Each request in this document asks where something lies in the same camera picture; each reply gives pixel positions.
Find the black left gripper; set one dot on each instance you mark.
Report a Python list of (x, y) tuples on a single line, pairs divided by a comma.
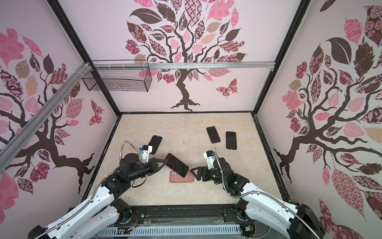
[(154, 165)]

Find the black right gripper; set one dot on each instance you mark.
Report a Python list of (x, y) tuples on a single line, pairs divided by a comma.
[(202, 170)]

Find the purple edged smartphone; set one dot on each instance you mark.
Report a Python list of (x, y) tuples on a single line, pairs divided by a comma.
[(177, 165)]

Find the pink phone case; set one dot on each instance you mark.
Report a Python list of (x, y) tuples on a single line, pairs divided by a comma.
[(177, 178)]

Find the dark smartphone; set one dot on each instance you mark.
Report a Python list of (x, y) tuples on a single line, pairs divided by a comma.
[(213, 135)]

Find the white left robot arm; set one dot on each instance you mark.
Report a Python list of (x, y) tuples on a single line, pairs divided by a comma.
[(104, 207)]

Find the right flexible metal conduit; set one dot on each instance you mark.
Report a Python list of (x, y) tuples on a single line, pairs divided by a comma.
[(238, 191)]

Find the silver aluminium crossbar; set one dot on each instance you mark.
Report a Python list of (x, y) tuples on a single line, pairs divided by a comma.
[(211, 65)]

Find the silver aluminium side bar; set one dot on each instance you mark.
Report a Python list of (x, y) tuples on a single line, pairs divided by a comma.
[(10, 151)]

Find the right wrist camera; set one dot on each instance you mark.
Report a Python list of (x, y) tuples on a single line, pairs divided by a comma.
[(210, 158)]

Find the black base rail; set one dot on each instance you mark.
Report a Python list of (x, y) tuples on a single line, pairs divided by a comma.
[(187, 215)]

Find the white slotted cable duct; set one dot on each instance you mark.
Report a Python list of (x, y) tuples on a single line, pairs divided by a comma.
[(193, 230)]

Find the black wire basket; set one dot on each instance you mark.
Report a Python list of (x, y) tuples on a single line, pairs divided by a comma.
[(114, 76)]

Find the black corner frame post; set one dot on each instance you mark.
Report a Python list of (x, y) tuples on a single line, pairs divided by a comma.
[(71, 33)]

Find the black right corner post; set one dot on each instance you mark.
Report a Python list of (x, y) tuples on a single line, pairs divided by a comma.
[(294, 26)]

